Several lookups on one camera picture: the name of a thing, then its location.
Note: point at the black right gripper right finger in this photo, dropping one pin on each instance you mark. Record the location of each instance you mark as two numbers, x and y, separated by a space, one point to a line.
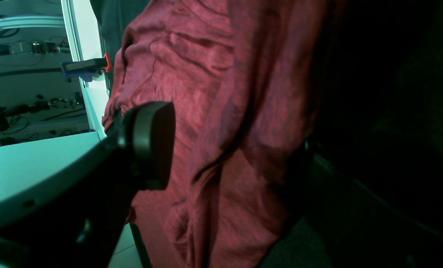
381 207

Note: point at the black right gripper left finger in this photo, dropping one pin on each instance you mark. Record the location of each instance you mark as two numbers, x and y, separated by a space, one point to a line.
74 219

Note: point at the dark red long-sleeve shirt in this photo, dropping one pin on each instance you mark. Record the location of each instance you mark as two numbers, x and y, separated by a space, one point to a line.
241 74

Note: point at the white foam block right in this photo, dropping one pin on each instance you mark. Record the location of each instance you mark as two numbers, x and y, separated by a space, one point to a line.
46 122

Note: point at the blue and orange clamp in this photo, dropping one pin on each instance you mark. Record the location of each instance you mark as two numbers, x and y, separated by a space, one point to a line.
87 70

